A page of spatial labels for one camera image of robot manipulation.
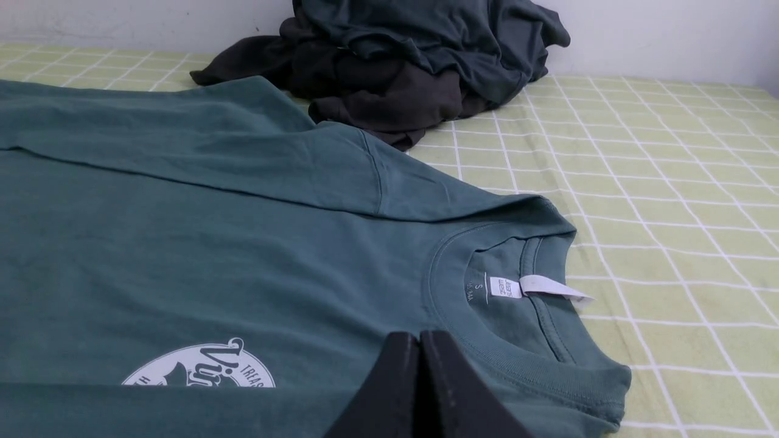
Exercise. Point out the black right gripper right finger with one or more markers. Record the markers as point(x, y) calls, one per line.
point(454, 401)

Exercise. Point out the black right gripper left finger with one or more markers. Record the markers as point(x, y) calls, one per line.
point(385, 402)

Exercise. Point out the green long sleeve shirt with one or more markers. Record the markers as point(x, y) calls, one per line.
point(212, 263)

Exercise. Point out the dark brown crumpled garment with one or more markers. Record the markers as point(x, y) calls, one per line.
point(389, 98)

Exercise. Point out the dark teal crumpled garment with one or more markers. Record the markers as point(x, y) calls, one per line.
point(496, 47)

